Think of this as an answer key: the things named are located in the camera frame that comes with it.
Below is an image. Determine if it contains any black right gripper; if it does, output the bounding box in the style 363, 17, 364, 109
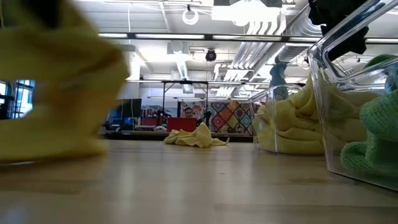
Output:
308, 0, 370, 62

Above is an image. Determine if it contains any green microfiber towel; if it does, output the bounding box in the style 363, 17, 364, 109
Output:
340, 141, 398, 178
365, 54, 398, 68
359, 90, 398, 150

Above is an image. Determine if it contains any blue spray bottle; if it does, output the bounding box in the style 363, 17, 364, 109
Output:
269, 61, 289, 101

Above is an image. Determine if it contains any white ceiling unit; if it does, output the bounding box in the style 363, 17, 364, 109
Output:
211, 0, 287, 35

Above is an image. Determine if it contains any large glass window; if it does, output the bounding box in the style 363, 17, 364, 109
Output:
0, 79, 35, 121

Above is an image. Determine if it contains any clear plastic basket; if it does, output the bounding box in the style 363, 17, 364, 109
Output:
306, 0, 398, 192
248, 83, 326, 156

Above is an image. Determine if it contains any overhead black light bar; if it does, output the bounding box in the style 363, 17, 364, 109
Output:
98, 32, 398, 44

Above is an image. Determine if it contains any black computer monitor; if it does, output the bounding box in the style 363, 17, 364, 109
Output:
119, 98, 142, 125

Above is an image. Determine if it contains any colourful patchwork quilt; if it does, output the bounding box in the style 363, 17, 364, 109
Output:
179, 100, 254, 135

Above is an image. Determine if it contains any red box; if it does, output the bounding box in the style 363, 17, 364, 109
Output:
167, 117, 198, 133

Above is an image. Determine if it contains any silver corrugated duct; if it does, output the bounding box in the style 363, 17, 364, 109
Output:
276, 4, 327, 65

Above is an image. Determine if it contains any white hanging ring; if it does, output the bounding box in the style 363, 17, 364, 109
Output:
182, 8, 200, 26

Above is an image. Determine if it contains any white ventilation duct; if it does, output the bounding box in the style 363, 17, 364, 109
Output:
167, 40, 191, 80

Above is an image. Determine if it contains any black metal stand frame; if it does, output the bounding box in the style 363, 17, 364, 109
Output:
161, 80, 210, 119

